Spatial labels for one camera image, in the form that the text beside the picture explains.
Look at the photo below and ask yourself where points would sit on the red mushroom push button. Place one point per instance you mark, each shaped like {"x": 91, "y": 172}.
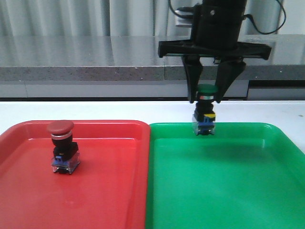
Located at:
{"x": 66, "y": 155}

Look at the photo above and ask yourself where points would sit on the green plastic tray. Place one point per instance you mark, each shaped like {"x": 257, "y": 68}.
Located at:
{"x": 246, "y": 176}

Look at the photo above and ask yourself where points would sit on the white pleated curtain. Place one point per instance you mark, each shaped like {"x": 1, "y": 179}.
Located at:
{"x": 133, "y": 17}

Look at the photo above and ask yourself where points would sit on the grey granite counter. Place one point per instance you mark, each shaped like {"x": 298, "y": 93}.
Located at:
{"x": 129, "y": 68}

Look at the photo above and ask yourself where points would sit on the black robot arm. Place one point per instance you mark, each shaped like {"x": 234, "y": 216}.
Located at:
{"x": 215, "y": 30}

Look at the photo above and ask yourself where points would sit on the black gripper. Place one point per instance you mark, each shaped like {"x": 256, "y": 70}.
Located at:
{"x": 228, "y": 69}

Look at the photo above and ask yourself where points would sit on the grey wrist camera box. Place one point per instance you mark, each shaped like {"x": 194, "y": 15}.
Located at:
{"x": 183, "y": 18}

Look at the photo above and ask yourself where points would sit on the green mushroom push button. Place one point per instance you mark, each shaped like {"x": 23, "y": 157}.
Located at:
{"x": 204, "y": 116}

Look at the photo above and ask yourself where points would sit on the red plastic tray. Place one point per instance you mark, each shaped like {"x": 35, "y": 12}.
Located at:
{"x": 107, "y": 190}

